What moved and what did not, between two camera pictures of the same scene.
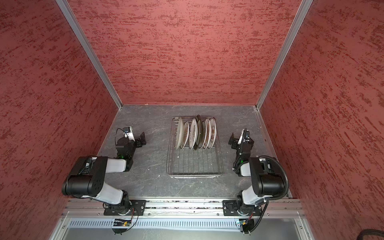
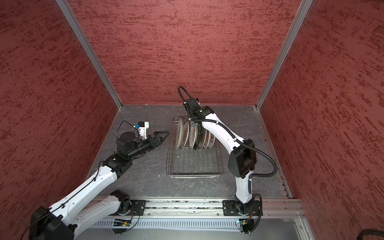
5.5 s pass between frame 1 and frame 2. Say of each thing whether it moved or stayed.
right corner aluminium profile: stayed
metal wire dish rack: stayed
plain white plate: stayed
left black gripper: moved
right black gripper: moved
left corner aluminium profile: stayed
